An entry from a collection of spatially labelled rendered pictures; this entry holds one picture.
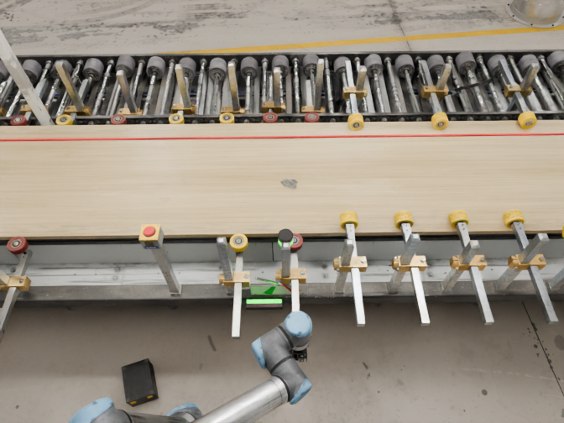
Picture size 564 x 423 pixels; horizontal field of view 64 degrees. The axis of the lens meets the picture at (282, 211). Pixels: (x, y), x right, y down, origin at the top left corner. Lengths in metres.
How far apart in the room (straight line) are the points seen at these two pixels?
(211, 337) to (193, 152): 1.12
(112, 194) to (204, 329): 1.03
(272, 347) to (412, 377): 1.43
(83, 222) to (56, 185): 0.29
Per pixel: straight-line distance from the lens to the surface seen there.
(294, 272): 1.99
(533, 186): 2.53
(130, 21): 5.22
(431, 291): 2.25
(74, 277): 2.49
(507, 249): 2.49
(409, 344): 2.88
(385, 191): 2.25
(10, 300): 2.32
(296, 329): 1.54
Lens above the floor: 2.64
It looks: 55 degrees down
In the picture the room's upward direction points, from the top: straight up
